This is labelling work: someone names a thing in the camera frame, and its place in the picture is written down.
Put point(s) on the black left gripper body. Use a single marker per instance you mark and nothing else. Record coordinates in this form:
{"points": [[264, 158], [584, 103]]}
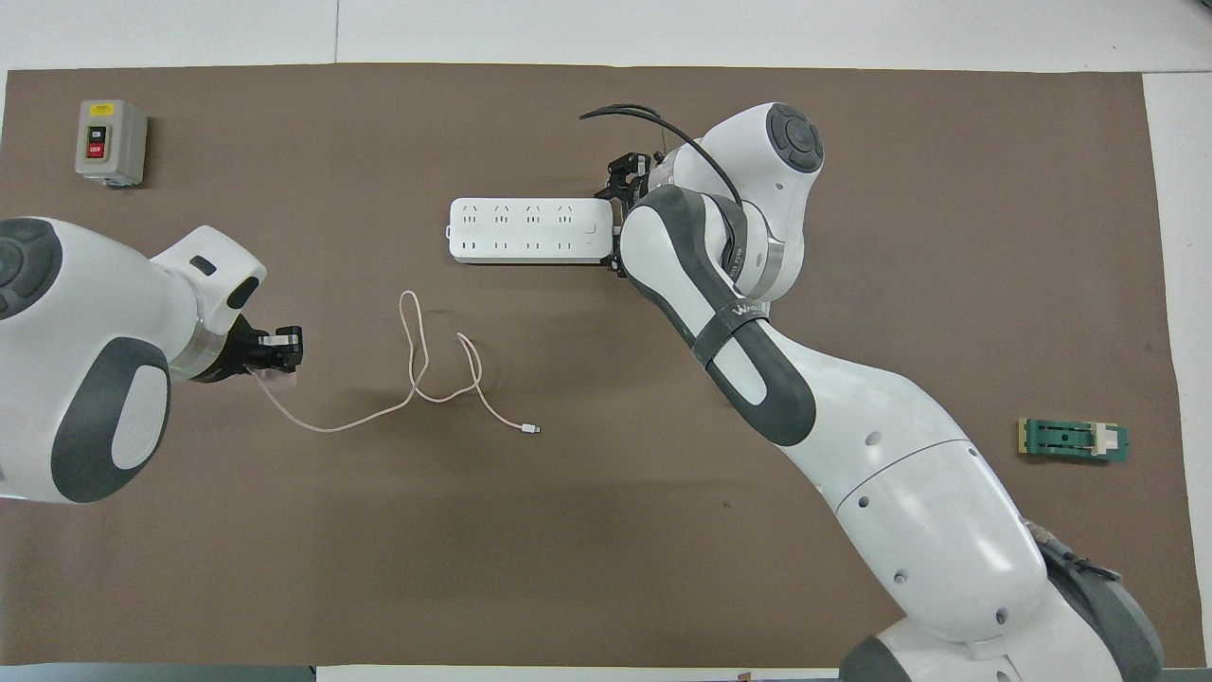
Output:
{"points": [[241, 355]]}

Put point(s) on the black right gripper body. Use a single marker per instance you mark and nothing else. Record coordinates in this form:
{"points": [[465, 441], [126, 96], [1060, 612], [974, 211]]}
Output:
{"points": [[642, 175]]}

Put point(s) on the pink charger adapter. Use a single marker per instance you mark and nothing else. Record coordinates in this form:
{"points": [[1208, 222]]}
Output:
{"points": [[276, 377]]}

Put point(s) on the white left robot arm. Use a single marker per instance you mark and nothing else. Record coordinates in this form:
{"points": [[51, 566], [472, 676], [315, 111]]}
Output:
{"points": [[85, 313]]}

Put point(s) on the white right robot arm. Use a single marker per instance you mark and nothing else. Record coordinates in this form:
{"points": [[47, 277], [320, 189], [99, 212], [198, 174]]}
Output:
{"points": [[900, 511]]}

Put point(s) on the white power strip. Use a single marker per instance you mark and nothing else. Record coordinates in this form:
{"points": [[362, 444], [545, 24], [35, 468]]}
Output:
{"points": [[530, 230]]}

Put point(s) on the brown table mat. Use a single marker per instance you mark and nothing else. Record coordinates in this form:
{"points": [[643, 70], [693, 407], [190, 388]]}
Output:
{"points": [[606, 549]]}

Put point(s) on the grey on-off switch box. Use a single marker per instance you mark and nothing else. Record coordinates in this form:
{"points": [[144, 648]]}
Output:
{"points": [[109, 142]]}

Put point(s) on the green knife switch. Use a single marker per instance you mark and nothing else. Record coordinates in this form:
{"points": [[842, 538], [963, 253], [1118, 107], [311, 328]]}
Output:
{"points": [[1070, 440]]}

